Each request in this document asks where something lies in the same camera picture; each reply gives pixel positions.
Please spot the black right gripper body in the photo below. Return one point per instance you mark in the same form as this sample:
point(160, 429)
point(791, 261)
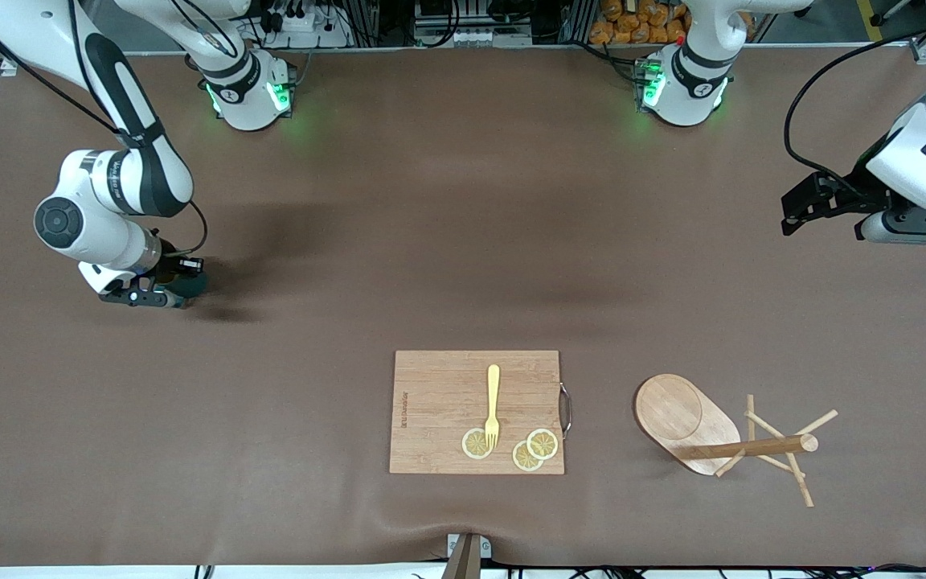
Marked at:
point(167, 268)

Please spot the white power strip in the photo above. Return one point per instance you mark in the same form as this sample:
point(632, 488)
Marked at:
point(302, 24)

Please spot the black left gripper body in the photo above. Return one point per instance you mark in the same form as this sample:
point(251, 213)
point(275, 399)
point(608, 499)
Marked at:
point(854, 193)

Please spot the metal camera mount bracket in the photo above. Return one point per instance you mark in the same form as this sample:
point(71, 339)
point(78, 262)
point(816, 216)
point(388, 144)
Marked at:
point(467, 563)

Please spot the orange packaged snacks pile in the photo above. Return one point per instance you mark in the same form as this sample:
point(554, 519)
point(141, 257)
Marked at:
point(632, 28)

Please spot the lemon slice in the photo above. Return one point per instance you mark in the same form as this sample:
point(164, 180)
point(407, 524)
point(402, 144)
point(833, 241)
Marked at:
point(544, 443)
point(475, 444)
point(525, 458)

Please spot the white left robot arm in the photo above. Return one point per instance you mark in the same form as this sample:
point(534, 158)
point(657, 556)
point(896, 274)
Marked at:
point(688, 88)

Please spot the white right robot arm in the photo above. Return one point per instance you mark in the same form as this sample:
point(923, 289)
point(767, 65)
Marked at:
point(109, 241)

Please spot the brown table mat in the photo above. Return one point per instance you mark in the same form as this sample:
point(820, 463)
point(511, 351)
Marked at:
point(431, 241)

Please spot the wooden mug tree rack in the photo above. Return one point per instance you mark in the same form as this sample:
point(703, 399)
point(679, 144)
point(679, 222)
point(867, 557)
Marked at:
point(672, 414)

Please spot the yellow plastic fork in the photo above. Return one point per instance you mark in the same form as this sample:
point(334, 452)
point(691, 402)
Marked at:
point(493, 394)

